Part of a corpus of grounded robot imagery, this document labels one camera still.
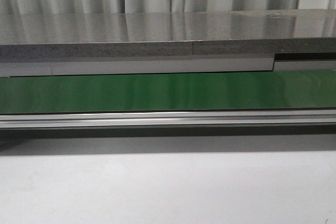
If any green conveyor belt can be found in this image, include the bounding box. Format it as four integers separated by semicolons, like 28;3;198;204
1;70;335;114

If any grey stone counter slab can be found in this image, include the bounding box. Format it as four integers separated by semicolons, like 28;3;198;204
1;9;335;62

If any aluminium conveyor front rail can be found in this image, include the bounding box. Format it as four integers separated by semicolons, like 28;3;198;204
1;109;335;129

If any grey conveyor back rail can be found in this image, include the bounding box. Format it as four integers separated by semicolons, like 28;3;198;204
1;52;335;77

